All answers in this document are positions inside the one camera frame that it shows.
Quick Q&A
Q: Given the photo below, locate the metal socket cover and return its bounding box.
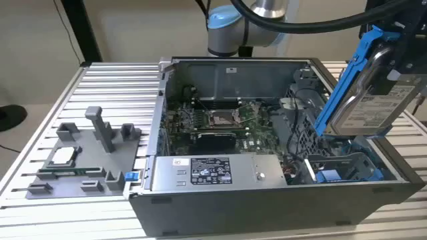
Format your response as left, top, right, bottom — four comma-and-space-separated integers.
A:
232, 102, 260, 123

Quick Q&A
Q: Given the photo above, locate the grey parts rack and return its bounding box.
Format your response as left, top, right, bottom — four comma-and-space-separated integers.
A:
25, 106, 143, 201

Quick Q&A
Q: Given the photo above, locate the dark grey PC case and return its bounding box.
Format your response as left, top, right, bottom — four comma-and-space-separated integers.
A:
123, 56, 427, 238

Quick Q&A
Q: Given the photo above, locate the grey perforated drive cage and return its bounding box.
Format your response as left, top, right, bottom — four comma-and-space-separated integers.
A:
269, 68, 337, 161

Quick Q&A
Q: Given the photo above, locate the green motherboard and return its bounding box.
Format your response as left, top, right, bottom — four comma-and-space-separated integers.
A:
164, 99, 291, 155

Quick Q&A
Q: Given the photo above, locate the black graphics card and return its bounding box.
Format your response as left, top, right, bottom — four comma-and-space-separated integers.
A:
189, 132, 237, 154

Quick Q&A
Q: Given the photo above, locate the black cable bundle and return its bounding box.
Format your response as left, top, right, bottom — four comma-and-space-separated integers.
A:
193, 0, 215, 18

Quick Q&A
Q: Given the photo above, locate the thin black wall cable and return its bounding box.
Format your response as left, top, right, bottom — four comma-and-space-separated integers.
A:
52, 0, 87, 67

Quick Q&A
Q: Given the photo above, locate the black metal post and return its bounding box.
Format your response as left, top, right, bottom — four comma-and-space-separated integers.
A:
61, 0, 104, 63

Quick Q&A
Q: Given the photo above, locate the thin metal locking lever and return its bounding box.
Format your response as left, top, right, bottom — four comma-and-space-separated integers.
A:
195, 96, 213, 113
241, 104, 265, 123

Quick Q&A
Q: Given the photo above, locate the CPU socket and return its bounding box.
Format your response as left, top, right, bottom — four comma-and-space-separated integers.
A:
208, 108, 243, 126

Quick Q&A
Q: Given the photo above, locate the blue disk wire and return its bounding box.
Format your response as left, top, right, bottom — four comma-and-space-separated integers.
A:
332, 139, 368, 151

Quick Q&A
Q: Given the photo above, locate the silver CPU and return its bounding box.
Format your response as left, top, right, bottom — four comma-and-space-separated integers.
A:
49, 147, 79, 166

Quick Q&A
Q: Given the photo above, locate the green RAM stick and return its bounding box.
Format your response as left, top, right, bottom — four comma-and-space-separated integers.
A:
37, 167, 103, 176

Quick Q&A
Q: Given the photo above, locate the silver power supply box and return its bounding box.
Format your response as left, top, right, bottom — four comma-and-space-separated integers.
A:
148, 154, 289, 191

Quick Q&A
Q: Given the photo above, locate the black round stand base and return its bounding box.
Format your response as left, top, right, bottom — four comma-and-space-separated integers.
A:
0, 104, 28, 132

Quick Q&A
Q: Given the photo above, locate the black RAM slot row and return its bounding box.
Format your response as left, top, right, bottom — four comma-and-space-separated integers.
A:
192, 125, 251, 133
192, 97, 244, 106

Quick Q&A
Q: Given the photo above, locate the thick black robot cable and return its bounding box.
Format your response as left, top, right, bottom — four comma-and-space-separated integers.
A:
229, 0, 411, 35

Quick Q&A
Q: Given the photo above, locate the thin black wire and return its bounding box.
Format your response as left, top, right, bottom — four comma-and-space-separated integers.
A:
285, 87, 315, 161

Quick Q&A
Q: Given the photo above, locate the red and black wire bundle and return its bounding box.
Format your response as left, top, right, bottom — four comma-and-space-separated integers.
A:
281, 156, 303, 182

